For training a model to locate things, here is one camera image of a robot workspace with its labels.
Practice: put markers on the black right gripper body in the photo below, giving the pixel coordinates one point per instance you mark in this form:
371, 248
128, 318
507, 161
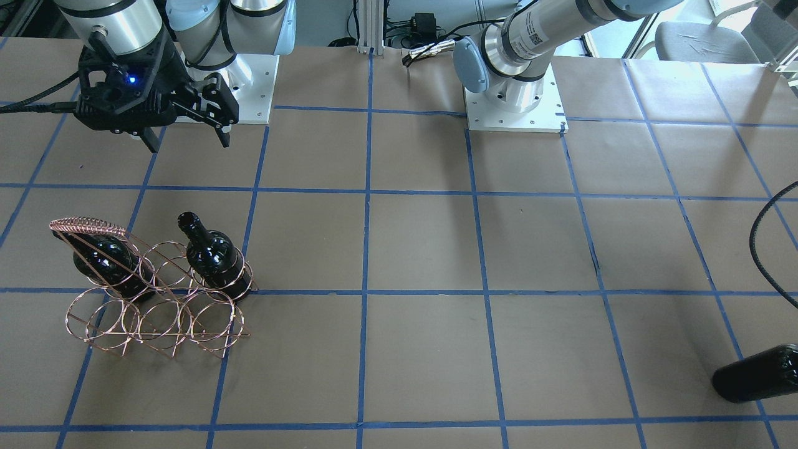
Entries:
167, 70

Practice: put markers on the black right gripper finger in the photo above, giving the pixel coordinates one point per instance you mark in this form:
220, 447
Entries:
209, 101
149, 138

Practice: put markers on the dark wine bottle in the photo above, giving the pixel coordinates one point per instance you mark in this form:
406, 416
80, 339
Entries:
108, 261
757, 377
213, 256

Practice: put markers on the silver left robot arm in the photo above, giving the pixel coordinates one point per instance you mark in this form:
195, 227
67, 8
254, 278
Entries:
505, 62

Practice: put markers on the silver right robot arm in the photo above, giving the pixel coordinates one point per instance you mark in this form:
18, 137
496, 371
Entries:
131, 25

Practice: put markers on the dark wine bottle upright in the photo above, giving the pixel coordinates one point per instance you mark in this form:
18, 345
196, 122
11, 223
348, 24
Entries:
213, 256

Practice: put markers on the black power adapter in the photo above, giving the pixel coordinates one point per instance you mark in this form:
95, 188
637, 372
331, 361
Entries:
424, 25

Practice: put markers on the grey office chair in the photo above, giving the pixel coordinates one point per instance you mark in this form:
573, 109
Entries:
769, 38

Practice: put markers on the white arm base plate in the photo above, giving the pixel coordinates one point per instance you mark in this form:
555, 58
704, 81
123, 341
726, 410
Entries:
251, 78
510, 105

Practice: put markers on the dark wine bottle under handle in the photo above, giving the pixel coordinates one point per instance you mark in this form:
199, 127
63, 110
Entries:
108, 261

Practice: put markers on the copper wire wine basket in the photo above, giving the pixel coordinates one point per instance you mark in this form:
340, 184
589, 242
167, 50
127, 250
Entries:
162, 295

